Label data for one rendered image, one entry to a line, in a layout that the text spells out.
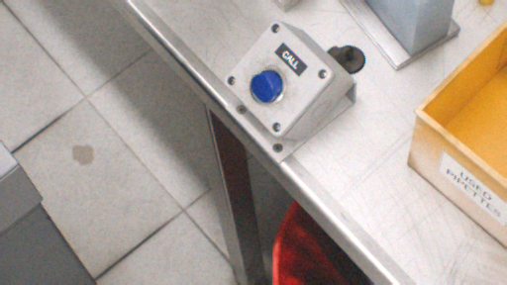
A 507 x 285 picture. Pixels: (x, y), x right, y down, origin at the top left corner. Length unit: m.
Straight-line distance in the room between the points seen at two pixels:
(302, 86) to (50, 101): 1.17
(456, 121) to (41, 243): 0.39
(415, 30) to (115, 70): 1.15
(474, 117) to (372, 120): 0.09
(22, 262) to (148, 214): 0.87
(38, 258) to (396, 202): 0.34
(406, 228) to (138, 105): 1.12
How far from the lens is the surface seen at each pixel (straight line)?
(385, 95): 0.86
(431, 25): 0.84
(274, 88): 0.78
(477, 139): 0.84
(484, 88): 0.86
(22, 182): 0.81
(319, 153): 0.83
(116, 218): 1.78
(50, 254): 0.95
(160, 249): 1.75
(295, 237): 1.28
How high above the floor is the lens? 1.63
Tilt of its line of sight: 65 degrees down
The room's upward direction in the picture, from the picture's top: 8 degrees counter-clockwise
